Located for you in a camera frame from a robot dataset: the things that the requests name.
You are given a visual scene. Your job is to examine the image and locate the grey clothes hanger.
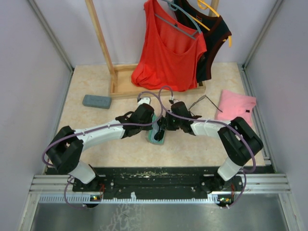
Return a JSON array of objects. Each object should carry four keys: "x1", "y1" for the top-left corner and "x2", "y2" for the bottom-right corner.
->
[{"x1": 154, "y1": 0, "x2": 203, "y2": 40}]

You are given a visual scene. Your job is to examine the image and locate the yellow clothes hanger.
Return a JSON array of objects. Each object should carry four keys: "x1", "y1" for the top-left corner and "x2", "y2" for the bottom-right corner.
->
[{"x1": 196, "y1": 0, "x2": 232, "y2": 48}]

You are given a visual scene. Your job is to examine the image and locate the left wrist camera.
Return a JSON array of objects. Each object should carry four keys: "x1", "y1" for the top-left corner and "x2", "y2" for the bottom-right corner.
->
[{"x1": 137, "y1": 97, "x2": 151, "y2": 105}]

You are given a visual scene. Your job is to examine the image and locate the wooden clothes rack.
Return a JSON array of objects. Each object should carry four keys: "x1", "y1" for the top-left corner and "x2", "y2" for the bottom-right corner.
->
[{"x1": 85, "y1": 0, "x2": 219, "y2": 99}]

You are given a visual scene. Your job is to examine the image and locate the thin metal frame sunglasses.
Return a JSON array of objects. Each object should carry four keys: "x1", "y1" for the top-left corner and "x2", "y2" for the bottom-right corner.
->
[{"x1": 189, "y1": 94, "x2": 223, "y2": 113}]

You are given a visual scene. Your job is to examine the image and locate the black maroon-trimmed tank top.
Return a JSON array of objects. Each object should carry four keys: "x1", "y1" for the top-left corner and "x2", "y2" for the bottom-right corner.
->
[{"x1": 178, "y1": 0, "x2": 232, "y2": 83}]

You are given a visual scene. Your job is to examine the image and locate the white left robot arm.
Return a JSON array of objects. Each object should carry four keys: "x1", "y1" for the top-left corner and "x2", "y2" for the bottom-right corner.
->
[{"x1": 46, "y1": 103, "x2": 154, "y2": 191}]

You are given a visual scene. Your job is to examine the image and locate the grey glasses case green lining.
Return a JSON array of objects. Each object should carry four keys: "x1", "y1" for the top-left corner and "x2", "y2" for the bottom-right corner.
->
[{"x1": 145, "y1": 122, "x2": 166, "y2": 145}]

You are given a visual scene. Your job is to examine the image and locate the blue-grey glasses case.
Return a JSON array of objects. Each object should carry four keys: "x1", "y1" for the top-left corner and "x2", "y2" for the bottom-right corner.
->
[{"x1": 82, "y1": 94, "x2": 112, "y2": 109}]

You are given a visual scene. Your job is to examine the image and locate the black frame eyeglasses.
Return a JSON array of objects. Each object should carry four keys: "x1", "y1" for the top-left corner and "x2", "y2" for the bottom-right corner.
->
[{"x1": 154, "y1": 120, "x2": 166, "y2": 142}]

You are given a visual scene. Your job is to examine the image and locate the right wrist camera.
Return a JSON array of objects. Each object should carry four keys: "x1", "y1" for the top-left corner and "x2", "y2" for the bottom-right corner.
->
[{"x1": 168, "y1": 96, "x2": 179, "y2": 104}]

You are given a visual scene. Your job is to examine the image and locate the red tank top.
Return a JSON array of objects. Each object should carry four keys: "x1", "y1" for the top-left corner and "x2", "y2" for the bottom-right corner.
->
[{"x1": 131, "y1": 0, "x2": 206, "y2": 91}]

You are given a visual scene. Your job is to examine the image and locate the folded pink t-shirt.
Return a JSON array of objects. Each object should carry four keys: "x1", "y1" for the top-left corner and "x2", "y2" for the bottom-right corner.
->
[{"x1": 215, "y1": 90, "x2": 257, "y2": 127}]

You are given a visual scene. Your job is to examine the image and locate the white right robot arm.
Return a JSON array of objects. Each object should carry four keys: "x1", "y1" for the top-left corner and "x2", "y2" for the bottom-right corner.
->
[{"x1": 157, "y1": 102, "x2": 264, "y2": 191}]

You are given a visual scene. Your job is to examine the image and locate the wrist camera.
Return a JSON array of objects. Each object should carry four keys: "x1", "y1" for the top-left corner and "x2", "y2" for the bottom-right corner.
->
[
  {"x1": 168, "y1": 96, "x2": 179, "y2": 104},
  {"x1": 137, "y1": 97, "x2": 151, "y2": 105}
]

